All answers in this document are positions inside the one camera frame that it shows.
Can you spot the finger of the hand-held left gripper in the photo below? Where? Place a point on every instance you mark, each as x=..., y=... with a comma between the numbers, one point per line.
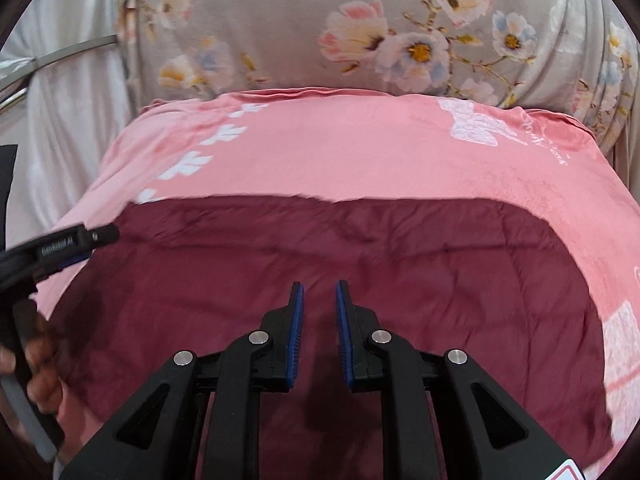
x=100, y=235

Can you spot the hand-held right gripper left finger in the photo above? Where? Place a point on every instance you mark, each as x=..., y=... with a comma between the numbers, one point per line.
x=295, y=330

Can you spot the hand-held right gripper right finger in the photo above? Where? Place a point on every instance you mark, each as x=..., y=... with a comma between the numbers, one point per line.
x=344, y=330

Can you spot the maroon puffer jacket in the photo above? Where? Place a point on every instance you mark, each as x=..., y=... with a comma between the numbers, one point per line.
x=410, y=285

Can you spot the person's left hand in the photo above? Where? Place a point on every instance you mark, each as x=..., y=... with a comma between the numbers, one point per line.
x=45, y=360

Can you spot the white sheer curtain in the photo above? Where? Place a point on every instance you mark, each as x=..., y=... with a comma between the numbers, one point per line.
x=70, y=150

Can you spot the pink printed blanket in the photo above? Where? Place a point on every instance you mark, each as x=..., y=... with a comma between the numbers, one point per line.
x=350, y=155

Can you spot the grey floral quilt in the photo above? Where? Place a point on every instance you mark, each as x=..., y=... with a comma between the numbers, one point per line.
x=300, y=25

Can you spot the beige curtain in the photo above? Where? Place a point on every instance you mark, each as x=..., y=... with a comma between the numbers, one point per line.
x=627, y=160

